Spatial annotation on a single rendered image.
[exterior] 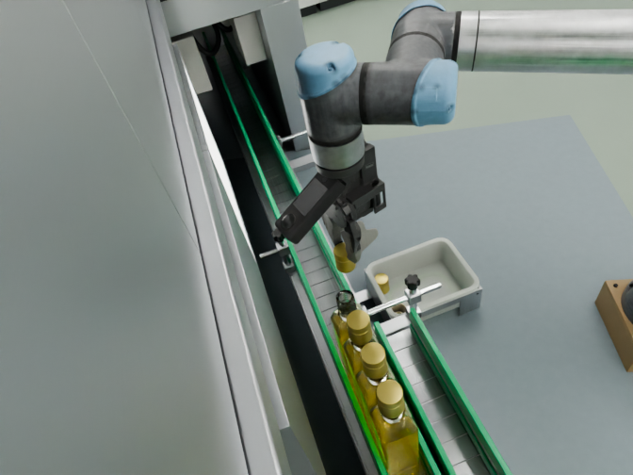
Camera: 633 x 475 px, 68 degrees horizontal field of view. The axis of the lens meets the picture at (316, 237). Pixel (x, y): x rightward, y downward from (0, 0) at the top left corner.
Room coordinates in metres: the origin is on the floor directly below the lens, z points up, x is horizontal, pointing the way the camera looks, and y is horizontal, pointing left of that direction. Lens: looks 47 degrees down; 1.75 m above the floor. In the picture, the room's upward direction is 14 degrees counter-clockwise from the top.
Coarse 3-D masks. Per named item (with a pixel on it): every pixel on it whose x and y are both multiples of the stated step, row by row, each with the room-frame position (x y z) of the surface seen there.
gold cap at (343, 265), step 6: (336, 246) 0.54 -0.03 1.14; (342, 246) 0.53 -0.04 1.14; (336, 252) 0.53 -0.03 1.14; (342, 252) 0.52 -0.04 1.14; (336, 258) 0.52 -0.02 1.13; (342, 258) 0.51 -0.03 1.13; (336, 264) 0.52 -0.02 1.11; (342, 264) 0.51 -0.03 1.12; (348, 264) 0.51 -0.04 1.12; (354, 264) 0.52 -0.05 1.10; (342, 270) 0.51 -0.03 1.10; (348, 270) 0.51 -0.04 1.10
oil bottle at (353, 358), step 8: (376, 336) 0.38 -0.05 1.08; (344, 344) 0.38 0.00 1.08; (352, 344) 0.37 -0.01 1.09; (344, 352) 0.39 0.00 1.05; (352, 352) 0.36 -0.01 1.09; (360, 352) 0.36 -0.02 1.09; (352, 360) 0.35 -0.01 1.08; (360, 360) 0.35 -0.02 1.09; (352, 368) 0.35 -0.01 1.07; (360, 368) 0.34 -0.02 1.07; (352, 376) 0.36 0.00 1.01; (352, 384) 0.38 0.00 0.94; (360, 400) 0.34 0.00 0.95
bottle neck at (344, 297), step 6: (336, 294) 0.44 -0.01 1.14; (342, 294) 0.44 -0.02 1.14; (348, 294) 0.44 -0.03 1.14; (336, 300) 0.43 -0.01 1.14; (342, 300) 0.44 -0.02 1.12; (348, 300) 0.44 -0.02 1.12; (354, 300) 0.42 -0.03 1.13; (342, 306) 0.42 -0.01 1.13; (348, 306) 0.41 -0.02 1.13; (354, 306) 0.42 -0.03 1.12; (342, 312) 0.42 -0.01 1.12; (348, 312) 0.41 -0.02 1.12; (342, 318) 0.42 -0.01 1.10
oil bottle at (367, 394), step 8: (360, 376) 0.32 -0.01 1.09; (392, 376) 0.31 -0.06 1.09; (360, 384) 0.31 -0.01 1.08; (368, 384) 0.30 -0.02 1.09; (360, 392) 0.32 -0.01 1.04; (368, 392) 0.29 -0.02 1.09; (368, 400) 0.29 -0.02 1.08; (376, 400) 0.28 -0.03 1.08; (368, 408) 0.29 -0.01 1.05; (368, 416) 0.29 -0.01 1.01; (368, 424) 0.31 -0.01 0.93
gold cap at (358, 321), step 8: (352, 312) 0.38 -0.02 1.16; (360, 312) 0.38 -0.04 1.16; (352, 320) 0.37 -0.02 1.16; (360, 320) 0.37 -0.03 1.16; (368, 320) 0.36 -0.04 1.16; (352, 328) 0.36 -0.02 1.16; (360, 328) 0.36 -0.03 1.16; (368, 328) 0.36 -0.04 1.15; (352, 336) 0.36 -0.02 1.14; (360, 336) 0.35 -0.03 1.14; (368, 336) 0.36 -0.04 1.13; (360, 344) 0.35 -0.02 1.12
